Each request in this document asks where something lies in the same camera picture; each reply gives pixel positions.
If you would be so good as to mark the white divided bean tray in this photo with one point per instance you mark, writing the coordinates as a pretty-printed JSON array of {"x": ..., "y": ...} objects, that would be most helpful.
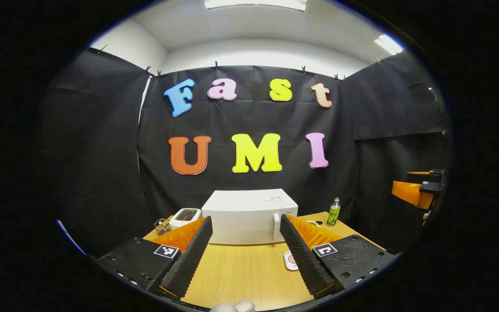
[{"x": 314, "y": 223}]

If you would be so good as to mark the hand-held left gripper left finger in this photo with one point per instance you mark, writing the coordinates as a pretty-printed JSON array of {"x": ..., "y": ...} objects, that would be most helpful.
[{"x": 191, "y": 255}]

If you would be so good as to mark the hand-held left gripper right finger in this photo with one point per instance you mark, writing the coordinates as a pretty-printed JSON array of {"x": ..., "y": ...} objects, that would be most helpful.
[{"x": 301, "y": 255}]

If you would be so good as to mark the green label drink bottle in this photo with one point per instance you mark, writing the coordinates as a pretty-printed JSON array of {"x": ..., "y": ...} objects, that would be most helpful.
[{"x": 333, "y": 213}]

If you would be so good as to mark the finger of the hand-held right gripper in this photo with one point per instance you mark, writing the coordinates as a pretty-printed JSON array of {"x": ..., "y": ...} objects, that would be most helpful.
[
  {"x": 409, "y": 194},
  {"x": 422, "y": 177}
]

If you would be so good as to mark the white square plate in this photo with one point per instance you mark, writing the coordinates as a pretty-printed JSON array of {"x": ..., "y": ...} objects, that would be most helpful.
[{"x": 286, "y": 260}]

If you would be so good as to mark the black backdrop cloth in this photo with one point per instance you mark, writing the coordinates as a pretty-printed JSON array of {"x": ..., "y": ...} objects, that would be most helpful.
[{"x": 249, "y": 117}]

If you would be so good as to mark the pink ham slice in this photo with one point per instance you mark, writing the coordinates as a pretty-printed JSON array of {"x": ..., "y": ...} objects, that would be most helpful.
[{"x": 292, "y": 260}]

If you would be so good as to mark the white toaster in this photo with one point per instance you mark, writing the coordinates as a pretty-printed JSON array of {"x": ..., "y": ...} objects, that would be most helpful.
[{"x": 182, "y": 216}]

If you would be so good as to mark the ceiling light panel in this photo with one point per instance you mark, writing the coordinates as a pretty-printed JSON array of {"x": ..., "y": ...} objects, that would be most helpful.
[
  {"x": 254, "y": 3},
  {"x": 388, "y": 44}
]

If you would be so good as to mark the white microwave oven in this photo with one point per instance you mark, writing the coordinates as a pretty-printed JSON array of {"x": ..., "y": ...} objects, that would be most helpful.
[{"x": 241, "y": 216}]

